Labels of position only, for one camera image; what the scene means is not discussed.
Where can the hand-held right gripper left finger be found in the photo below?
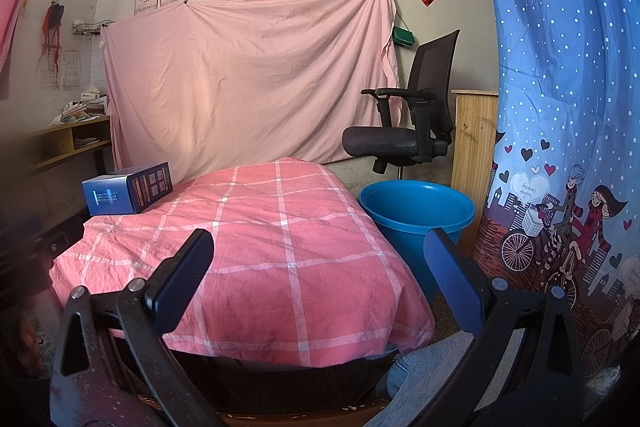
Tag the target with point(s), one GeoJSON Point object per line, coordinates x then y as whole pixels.
{"type": "Point", "coordinates": [180, 279]}

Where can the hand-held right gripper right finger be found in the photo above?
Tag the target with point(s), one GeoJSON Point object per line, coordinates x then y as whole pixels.
{"type": "Point", "coordinates": [450, 282]}

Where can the blue plastic bucket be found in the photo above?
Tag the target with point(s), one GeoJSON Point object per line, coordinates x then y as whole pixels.
{"type": "Point", "coordinates": [415, 207]}

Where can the person's jeans leg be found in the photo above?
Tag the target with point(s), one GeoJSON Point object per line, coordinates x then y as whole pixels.
{"type": "Point", "coordinates": [425, 367]}

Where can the blue cardboard box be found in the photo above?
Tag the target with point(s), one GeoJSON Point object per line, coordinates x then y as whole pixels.
{"type": "Point", "coordinates": [125, 189]}

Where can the pink plaid tablecloth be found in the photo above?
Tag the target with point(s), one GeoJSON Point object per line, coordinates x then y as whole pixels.
{"type": "Point", "coordinates": [300, 257]}

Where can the wooden shelf desk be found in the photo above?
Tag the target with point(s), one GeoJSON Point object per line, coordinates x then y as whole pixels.
{"type": "Point", "coordinates": [60, 129]}

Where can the white crumpled tissue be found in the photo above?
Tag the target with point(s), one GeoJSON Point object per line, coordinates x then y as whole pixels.
{"type": "Point", "coordinates": [606, 378]}

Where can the black office chair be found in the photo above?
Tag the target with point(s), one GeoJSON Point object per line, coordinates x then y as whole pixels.
{"type": "Point", "coordinates": [430, 97]}

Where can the pink hanging bed sheet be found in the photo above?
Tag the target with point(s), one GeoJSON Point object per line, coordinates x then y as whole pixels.
{"type": "Point", "coordinates": [250, 82]}

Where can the blue printed dotted curtain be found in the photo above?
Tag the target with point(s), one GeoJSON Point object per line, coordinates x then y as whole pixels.
{"type": "Point", "coordinates": [550, 57]}

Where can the green hanging bag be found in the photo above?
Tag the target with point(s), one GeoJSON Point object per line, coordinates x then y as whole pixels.
{"type": "Point", "coordinates": [403, 37]}

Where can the wall calendar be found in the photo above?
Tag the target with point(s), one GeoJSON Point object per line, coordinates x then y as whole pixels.
{"type": "Point", "coordinates": [67, 69]}

